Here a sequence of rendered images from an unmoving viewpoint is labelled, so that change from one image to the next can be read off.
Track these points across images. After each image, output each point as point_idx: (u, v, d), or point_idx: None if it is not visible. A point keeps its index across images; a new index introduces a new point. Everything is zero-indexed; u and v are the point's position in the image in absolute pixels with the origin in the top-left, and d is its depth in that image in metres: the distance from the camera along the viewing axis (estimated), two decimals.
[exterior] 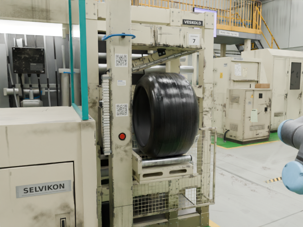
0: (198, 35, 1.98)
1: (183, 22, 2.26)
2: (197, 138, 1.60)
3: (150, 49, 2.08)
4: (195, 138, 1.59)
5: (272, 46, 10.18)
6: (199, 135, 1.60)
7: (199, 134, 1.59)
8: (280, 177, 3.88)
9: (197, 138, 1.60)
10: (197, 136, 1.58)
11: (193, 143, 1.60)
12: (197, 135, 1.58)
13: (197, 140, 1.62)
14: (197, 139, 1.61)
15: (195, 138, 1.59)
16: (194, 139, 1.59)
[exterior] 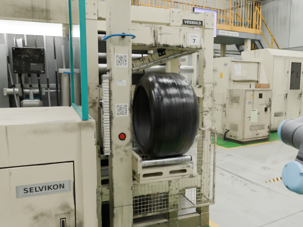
0: (198, 35, 1.98)
1: (183, 22, 2.26)
2: (197, 138, 1.60)
3: (150, 49, 2.08)
4: (195, 138, 1.59)
5: (272, 46, 10.18)
6: (199, 135, 1.60)
7: (199, 134, 1.59)
8: (280, 177, 3.88)
9: (197, 138, 1.60)
10: (197, 136, 1.58)
11: (193, 143, 1.60)
12: (197, 135, 1.58)
13: (197, 140, 1.62)
14: (197, 139, 1.61)
15: (195, 138, 1.59)
16: (194, 139, 1.59)
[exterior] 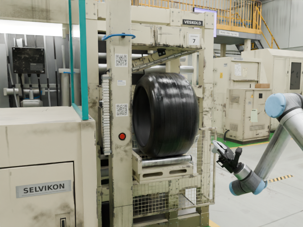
0: (198, 35, 1.98)
1: (183, 22, 2.26)
2: (197, 138, 1.60)
3: (150, 49, 2.08)
4: (195, 138, 1.59)
5: (272, 46, 10.18)
6: (199, 135, 1.60)
7: (199, 134, 1.59)
8: (280, 177, 3.88)
9: (197, 138, 1.60)
10: (197, 136, 1.58)
11: (193, 143, 1.60)
12: (197, 135, 1.58)
13: (197, 140, 1.62)
14: (197, 139, 1.61)
15: (195, 138, 1.59)
16: (194, 139, 1.59)
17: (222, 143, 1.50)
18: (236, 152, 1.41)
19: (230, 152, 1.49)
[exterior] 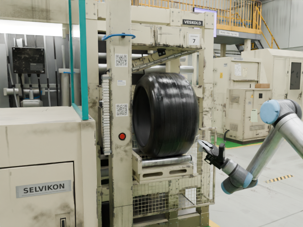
0: (198, 35, 1.98)
1: (183, 22, 2.26)
2: (197, 138, 1.60)
3: (150, 49, 2.08)
4: (195, 138, 1.59)
5: (272, 46, 10.18)
6: (199, 135, 1.60)
7: (199, 134, 1.59)
8: (280, 177, 3.88)
9: (197, 138, 1.60)
10: (197, 136, 1.58)
11: (193, 143, 1.60)
12: (197, 135, 1.58)
13: (197, 140, 1.62)
14: (197, 139, 1.61)
15: (195, 138, 1.59)
16: (194, 139, 1.59)
17: (207, 142, 1.61)
18: (219, 147, 1.51)
19: (216, 149, 1.59)
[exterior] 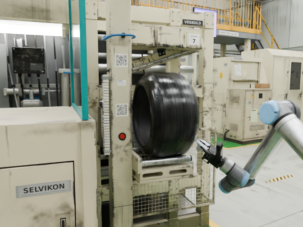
0: (198, 35, 1.98)
1: (183, 22, 2.26)
2: (196, 137, 1.60)
3: (150, 49, 2.08)
4: (195, 138, 1.59)
5: (272, 46, 10.18)
6: (197, 134, 1.60)
7: (197, 133, 1.60)
8: (280, 177, 3.88)
9: (195, 137, 1.61)
10: (196, 135, 1.59)
11: (193, 143, 1.60)
12: (196, 134, 1.59)
13: None
14: (195, 138, 1.61)
15: (195, 138, 1.59)
16: (194, 139, 1.59)
17: (205, 141, 1.61)
18: (217, 146, 1.52)
19: (213, 148, 1.59)
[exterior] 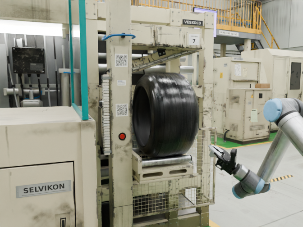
0: (198, 35, 1.98)
1: (183, 22, 2.26)
2: (196, 137, 1.60)
3: (150, 49, 2.08)
4: (195, 138, 1.59)
5: (272, 46, 10.18)
6: (197, 134, 1.60)
7: (197, 133, 1.60)
8: (280, 177, 3.88)
9: (196, 137, 1.61)
10: (196, 135, 1.59)
11: (193, 143, 1.60)
12: (196, 134, 1.59)
13: (195, 139, 1.63)
14: (195, 138, 1.61)
15: (195, 138, 1.59)
16: (194, 139, 1.59)
17: (218, 147, 1.59)
18: (231, 153, 1.49)
19: (227, 154, 1.57)
